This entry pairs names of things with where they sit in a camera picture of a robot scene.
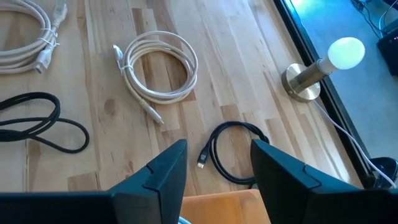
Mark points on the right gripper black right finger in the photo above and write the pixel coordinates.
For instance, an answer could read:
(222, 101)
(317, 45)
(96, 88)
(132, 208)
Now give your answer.
(286, 186)

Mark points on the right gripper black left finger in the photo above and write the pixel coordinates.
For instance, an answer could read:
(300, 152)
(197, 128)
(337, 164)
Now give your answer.
(161, 186)

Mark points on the black clamp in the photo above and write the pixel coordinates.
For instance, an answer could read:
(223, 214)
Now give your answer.
(387, 168)

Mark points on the brass lamp with white bulb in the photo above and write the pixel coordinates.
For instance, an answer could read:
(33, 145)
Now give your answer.
(345, 53)

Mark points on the black electronics box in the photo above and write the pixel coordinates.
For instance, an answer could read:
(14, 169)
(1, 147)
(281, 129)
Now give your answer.
(390, 53)

